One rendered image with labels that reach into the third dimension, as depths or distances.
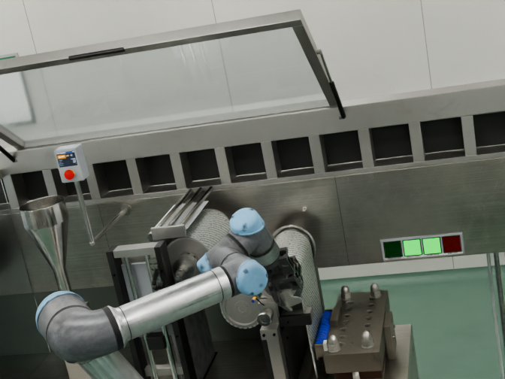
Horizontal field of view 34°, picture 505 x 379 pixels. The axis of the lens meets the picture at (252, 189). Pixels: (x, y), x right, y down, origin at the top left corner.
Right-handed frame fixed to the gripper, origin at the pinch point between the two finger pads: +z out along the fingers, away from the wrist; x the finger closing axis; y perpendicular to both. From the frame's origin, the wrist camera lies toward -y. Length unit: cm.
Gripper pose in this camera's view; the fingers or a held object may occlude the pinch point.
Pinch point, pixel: (287, 301)
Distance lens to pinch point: 222.8
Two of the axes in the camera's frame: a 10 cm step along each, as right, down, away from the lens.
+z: 3.9, 6.5, 6.6
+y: 9.2, -2.3, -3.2
